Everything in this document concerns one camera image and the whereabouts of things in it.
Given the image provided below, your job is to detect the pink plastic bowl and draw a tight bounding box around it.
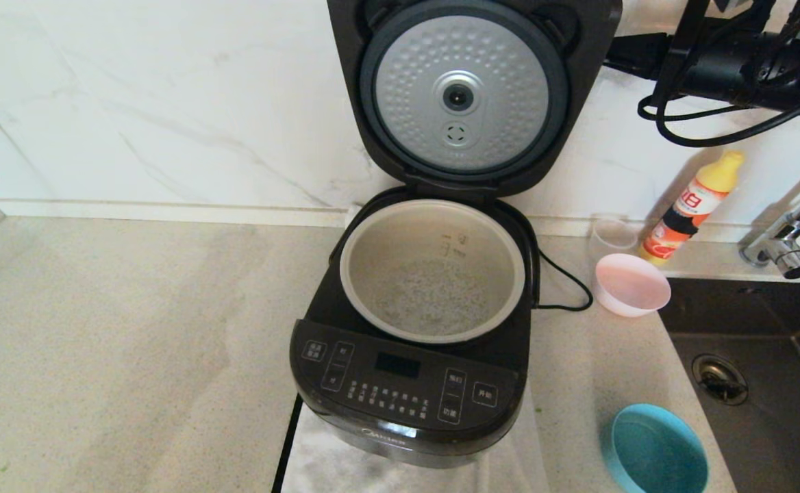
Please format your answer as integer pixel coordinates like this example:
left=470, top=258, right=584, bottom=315
left=593, top=253, right=672, bottom=318

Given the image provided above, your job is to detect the black rice cooker lid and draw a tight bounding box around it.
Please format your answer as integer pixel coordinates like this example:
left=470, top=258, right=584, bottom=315
left=326, top=0, right=624, bottom=199

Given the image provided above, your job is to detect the white raw rice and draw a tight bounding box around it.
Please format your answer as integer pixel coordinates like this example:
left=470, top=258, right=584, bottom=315
left=376, top=267, right=493, bottom=336

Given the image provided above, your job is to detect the teal plastic bowl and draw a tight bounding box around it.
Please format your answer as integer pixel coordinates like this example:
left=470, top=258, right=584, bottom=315
left=601, top=403, right=709, bottom=493

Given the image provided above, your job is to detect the grey inner pot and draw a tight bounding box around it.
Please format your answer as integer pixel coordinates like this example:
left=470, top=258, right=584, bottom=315
left=340, top=199, right=527, bottom=344

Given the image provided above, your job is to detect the black rice cooker base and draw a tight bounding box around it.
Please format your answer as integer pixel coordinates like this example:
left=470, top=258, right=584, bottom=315
left=289, top=186, right=542, bottom=470

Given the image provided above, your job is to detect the yellow capped detergent bottle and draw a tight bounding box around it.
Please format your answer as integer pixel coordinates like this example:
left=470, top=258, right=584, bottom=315
left=638, top=151, right=745, bottom=267

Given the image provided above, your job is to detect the clear plastic measuring cup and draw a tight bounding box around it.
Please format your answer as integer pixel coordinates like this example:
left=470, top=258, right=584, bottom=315
left=588, top=214, right=639, bottom=261

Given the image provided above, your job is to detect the chrome faucet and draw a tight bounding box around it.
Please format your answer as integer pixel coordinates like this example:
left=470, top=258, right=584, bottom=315
left=739, top=170, right=800, bottom=281

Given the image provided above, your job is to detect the metal sink drain strainer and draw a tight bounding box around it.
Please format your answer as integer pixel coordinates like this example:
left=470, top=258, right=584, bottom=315
left=691, top=353, right=750, bottom=407

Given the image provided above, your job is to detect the black strip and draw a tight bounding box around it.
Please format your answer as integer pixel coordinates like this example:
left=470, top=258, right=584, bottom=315
left=271, top=392, right=305, bottom=493

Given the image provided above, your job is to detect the white translucent mat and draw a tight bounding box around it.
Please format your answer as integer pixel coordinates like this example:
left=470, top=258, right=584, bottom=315
left=282, top=396, right=551, bottom=493

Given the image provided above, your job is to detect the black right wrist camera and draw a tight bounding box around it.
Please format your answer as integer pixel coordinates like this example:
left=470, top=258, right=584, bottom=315
left=712, top=0, right=779, bottom=20

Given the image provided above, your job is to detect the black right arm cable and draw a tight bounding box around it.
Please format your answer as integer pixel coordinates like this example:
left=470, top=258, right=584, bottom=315
left=636, top=86, right=800, bottom=149

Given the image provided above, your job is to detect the black power cord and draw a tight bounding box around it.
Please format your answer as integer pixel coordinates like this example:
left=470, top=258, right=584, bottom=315
left=536, top=246, right=594, bottom=312

